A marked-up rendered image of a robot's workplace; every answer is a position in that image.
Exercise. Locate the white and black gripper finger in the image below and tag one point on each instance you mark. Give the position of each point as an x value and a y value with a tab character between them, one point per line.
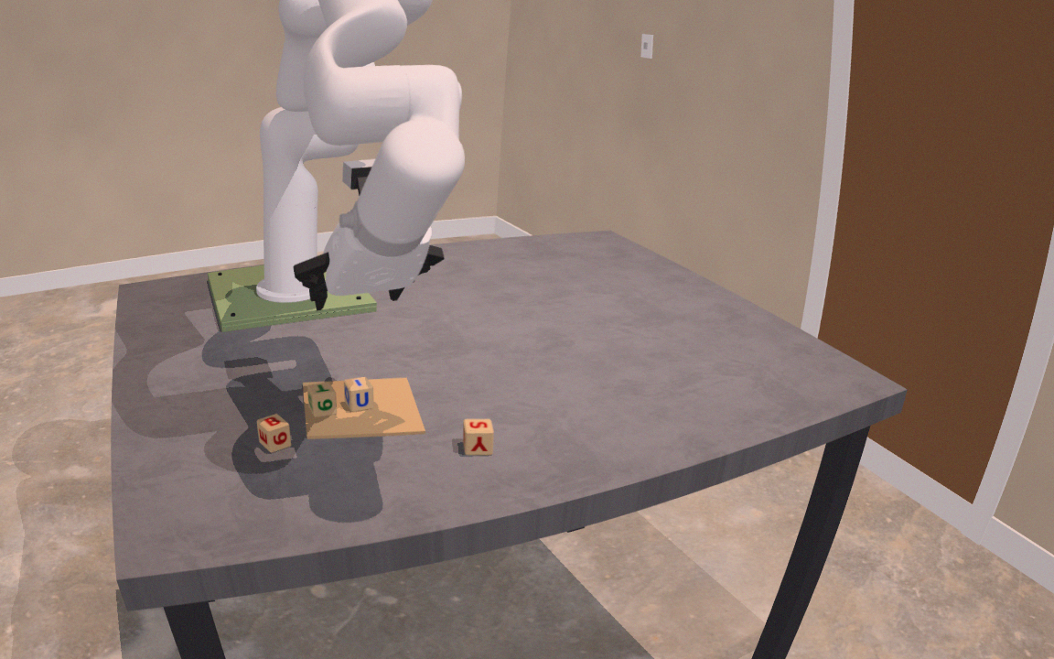
311	274
434	256

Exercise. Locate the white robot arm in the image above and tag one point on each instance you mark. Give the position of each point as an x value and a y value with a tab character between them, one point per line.
413	110

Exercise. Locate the tan wooden letter block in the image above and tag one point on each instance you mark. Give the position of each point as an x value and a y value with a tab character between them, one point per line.
478	437
274	433
358	393
322	399

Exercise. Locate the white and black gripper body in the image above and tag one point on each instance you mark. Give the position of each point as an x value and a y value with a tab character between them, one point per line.
347	254

